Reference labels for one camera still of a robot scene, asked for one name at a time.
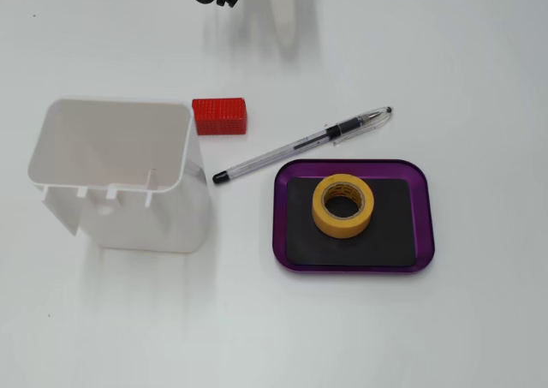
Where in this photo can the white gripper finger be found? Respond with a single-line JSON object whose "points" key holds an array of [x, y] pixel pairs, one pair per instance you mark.
{"points": [[283, 7]]}

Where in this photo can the yellow masking tape roll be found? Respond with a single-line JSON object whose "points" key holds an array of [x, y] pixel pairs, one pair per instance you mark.
{"points": [[342, 230]]}

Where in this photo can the white plastic box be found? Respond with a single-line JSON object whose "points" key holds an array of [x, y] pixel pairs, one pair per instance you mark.
{"points": [[107, 148]]}

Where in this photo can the red textured block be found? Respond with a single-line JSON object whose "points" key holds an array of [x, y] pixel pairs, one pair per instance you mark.
{"points": [[219, 116]]}

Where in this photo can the clear black ballpoint pen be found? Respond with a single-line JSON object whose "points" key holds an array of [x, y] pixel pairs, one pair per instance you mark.
{"points": [[274, 153]]}

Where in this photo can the purple metal tray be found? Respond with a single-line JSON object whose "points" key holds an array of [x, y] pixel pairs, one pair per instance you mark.
{"points": [[280, 216]]}

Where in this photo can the black rectangular tray pad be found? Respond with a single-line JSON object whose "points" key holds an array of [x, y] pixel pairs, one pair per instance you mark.
{"points": [[389, 238]]}

